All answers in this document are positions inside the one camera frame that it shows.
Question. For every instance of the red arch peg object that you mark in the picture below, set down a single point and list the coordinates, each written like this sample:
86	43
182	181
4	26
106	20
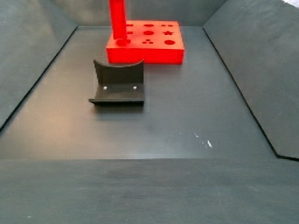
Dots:
117	13

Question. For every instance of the black curved holder stand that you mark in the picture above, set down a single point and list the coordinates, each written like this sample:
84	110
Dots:
120	84

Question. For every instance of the red shape sorter box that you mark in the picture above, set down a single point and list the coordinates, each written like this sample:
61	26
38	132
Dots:
154	43

